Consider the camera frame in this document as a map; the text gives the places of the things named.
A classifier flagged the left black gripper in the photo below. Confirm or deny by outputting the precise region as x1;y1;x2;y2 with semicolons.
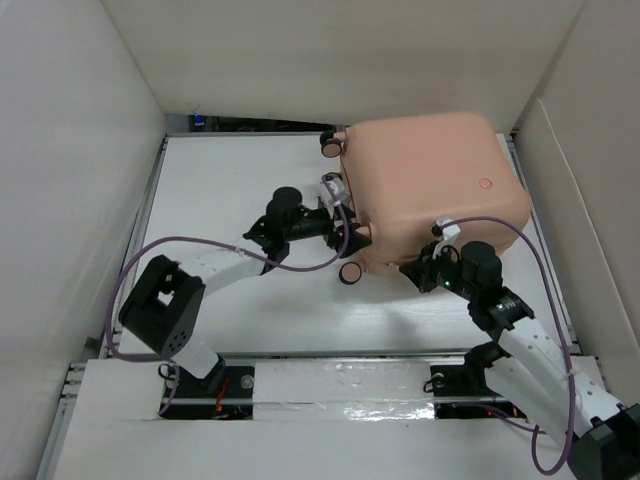
284;203;370;258

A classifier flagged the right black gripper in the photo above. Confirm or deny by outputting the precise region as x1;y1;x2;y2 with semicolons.
398;240;477;302

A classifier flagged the pink suitcase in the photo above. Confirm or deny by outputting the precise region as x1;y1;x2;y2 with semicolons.
319;112;531;285

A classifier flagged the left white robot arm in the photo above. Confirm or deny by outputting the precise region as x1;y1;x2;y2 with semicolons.
118;176;370;397

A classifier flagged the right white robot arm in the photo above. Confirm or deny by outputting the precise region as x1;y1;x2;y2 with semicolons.
399;241;639;479

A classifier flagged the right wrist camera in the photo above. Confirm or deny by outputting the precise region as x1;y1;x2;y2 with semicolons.
431;216;460;259

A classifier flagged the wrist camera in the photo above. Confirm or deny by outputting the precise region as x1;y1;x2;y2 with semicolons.
431;216;460;259
319;175;350;208

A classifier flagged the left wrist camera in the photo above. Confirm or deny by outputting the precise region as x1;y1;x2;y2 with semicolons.
319;175;350;208

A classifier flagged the aluminium frame rail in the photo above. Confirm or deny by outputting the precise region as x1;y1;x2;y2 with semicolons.
99;344;531;359

